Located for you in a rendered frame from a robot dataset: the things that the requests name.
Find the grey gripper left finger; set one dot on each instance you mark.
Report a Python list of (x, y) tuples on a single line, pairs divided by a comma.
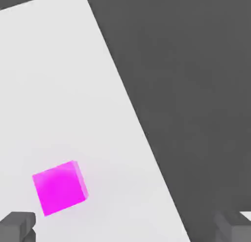
[(17, 227)]

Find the small magenta cube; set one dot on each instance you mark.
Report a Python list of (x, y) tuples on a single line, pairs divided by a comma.
[(59, 189)]

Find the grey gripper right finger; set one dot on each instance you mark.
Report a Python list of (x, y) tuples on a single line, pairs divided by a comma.
[(233, 229)]

